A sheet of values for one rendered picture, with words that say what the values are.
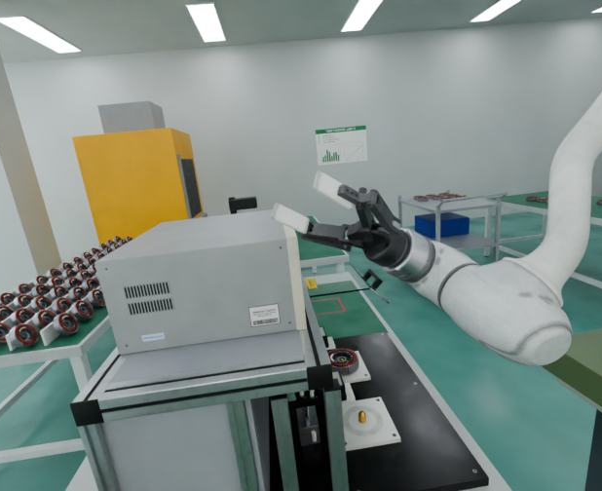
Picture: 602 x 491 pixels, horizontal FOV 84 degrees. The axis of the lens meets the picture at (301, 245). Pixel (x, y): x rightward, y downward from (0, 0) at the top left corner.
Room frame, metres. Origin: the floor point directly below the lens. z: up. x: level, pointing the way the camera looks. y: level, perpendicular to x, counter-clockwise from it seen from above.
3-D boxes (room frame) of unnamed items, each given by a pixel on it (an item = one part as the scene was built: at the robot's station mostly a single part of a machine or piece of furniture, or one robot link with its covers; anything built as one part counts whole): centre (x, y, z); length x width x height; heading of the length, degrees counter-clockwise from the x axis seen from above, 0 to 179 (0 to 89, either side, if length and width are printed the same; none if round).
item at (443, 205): (3.30, -1.47, 0.51); 1.01 x 0.60 x 1.01; 4
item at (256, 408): (0.84, 0.15, 0.92); 0.66 x 0.01 x 0.30; 4
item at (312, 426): (0.73, 0.03, 0.80); 0.08 x 0.05 x 0.06; 4
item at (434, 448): (0.86, -0.09, 0.76); 0.64 x 0.47 x 0.02; 4
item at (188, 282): (0.85, 0.22, 1.22); 0.44 x 0.39 x 0.20; 4
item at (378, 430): (0.74, -0.11, 0.78); 0.15 x 0.15 x 0.01; 4
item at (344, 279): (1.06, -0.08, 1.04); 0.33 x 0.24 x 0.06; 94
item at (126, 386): (0.83, 0.21, 1.09); 0.68 x 0.44 x 0.05; 4
